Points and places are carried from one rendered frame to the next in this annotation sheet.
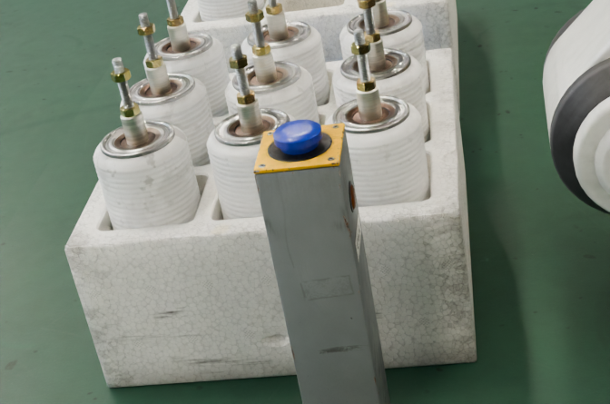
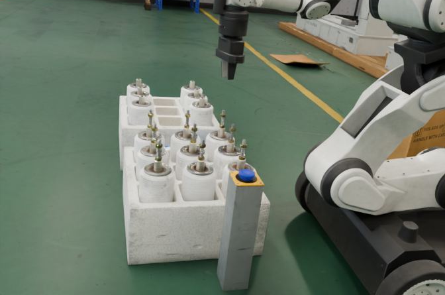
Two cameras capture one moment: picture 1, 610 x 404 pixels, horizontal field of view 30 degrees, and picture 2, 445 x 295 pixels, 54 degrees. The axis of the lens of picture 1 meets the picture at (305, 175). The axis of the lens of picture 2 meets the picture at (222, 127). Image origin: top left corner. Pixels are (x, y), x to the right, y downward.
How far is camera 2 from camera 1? 0.50 m
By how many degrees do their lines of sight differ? 25
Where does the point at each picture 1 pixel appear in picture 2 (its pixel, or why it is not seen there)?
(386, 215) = not seen: hidden behind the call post
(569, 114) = (331, 175)
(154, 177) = (167, 184)
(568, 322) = (285, 242)
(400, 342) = not seen: hidden behind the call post
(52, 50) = (36, 126)
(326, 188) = (257, 192)
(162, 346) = (155, 248)
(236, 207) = (193, 197)
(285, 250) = (238, 213)
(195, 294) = (174, 229)
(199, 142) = not seen: hidden behind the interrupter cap
